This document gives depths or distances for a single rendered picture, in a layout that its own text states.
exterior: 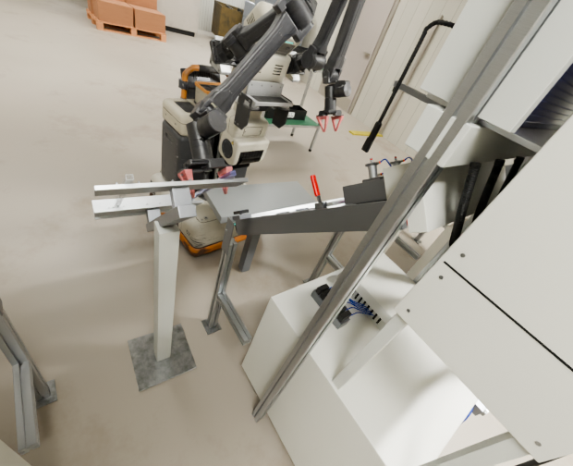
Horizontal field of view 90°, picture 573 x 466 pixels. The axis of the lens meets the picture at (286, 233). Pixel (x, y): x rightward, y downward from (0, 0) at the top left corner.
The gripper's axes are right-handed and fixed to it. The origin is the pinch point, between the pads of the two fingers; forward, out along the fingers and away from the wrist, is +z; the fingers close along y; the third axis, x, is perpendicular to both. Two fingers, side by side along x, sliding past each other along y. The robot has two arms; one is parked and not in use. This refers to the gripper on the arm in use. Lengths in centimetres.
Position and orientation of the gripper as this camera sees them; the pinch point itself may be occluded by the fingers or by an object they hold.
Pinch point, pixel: (210, 192)
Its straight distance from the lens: 85.7
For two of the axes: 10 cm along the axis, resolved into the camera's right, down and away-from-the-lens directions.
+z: 1.8, 9.8, 0.7
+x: -5.8, 0.4, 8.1
